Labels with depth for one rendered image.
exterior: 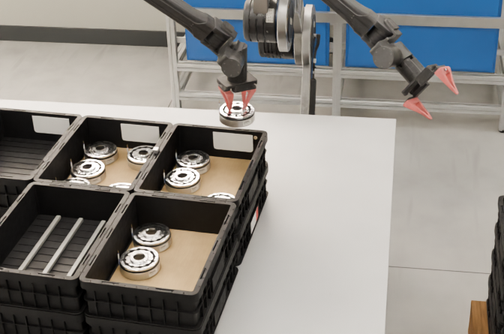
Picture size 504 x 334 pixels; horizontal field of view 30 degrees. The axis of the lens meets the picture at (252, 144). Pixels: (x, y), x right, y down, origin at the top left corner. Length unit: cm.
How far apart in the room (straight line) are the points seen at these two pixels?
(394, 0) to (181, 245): 229
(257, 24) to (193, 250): 86
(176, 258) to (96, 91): 287
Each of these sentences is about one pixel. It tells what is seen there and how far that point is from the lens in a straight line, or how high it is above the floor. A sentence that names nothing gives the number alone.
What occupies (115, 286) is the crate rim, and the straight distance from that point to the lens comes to 228.
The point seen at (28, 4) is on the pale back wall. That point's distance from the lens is 593.
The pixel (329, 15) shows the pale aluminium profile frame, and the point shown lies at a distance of 454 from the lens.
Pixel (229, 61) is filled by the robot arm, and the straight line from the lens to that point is 257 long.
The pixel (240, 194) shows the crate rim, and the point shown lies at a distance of 256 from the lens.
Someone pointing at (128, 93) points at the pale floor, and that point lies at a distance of 522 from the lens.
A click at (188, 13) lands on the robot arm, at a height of 136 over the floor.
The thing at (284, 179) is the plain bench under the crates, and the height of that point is 70.
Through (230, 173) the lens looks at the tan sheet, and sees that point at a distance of 284.
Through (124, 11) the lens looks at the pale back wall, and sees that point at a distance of 574.
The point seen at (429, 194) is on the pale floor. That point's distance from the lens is 430.
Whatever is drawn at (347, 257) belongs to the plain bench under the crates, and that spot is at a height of 70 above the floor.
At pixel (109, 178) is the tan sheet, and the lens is 287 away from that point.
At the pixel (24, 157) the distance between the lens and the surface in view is 304.
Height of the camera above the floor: 233
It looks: 30 degrees down
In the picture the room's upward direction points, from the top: 2 degrees counter-clockwise
